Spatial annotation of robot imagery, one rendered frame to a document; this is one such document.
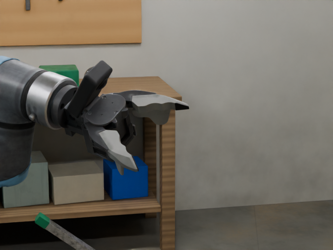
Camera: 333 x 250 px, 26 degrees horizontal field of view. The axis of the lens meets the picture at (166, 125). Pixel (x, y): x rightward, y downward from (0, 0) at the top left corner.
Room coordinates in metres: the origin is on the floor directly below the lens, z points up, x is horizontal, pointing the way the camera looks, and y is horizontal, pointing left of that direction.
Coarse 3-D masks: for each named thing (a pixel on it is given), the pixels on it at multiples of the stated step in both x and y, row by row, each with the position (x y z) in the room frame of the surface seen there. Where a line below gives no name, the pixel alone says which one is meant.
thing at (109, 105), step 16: (64, 96) 1.15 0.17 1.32; (96, 96) 1.14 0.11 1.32; (112, 96) 1.14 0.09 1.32; (64, 112) 1.16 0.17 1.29; (96, 112) 1.11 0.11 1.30; (112, 112) 1.11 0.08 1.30; (64, 128) 1.18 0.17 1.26; (80, 128) 1.16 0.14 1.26; (112, 128) 1.10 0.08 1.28; (128, 128) 1.14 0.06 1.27; (112, 160) 1.12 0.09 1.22
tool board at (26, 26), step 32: (0, 0) 4.03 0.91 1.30; (32, 0) 4.06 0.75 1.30; (64, 0) 4.10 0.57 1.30; (96, 0) 4.13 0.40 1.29; (128, 0) 4.17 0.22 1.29; (0, 32) 4.03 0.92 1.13; (32, 32) 4.06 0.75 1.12; (64, 32) 4.10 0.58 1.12; (96, 32) 4.13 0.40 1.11; (128, 32) 4.17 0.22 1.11
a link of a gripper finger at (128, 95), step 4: (120, 92) 1.15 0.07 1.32; (124, 92) 1.15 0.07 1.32; (128, 92) 1.15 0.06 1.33; (132, 92) 1.15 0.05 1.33; (136, 92) 1.15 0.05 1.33; (140, 92) 1.15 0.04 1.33; (144, 92) 1.15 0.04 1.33; (148, 92) 1.14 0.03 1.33; (152, 92) 1.14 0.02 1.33; (124, 96) 1.14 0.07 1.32; (128, 96) 1.14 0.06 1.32; (128, 100) 1.13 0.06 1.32; (128, 104) 1.14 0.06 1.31
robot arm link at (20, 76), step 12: (0, 60) 1.23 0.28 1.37; (12, 60) 1.23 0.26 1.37; (0, 72) 1.20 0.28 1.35; (12, 72) 1.20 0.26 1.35; (24, 72) 1.19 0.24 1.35; (36, 72) 1.19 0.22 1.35; (0, 84) 1.19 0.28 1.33; (12, 84) 1.18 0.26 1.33; (24, 84) 1.17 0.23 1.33; (0, 96) 1.19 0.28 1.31; (12, 96) 1.18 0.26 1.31; (24, 96) 1.16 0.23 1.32; (0, 108) 1.19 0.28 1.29; (12, 108) 1.18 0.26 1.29; (24, 108) 1.16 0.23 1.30; (0, 120) 1.19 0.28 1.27; (12, 120) 1.19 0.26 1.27; (24, 120) 1.21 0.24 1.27
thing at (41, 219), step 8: (40, 216) 2.71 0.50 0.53; (40, 224) 2.70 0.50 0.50; (48, 224) 2.71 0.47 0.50; (56, 224) 2.75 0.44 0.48; (56, 232) 2.71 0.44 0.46; (64, 232) 2.73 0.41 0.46; (64, 240) 2.72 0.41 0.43; (72, 240) 2.72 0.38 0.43; (80, 240) 2.77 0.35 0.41; (80, 248) 2.73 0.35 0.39; (88, 248) 2.74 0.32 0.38
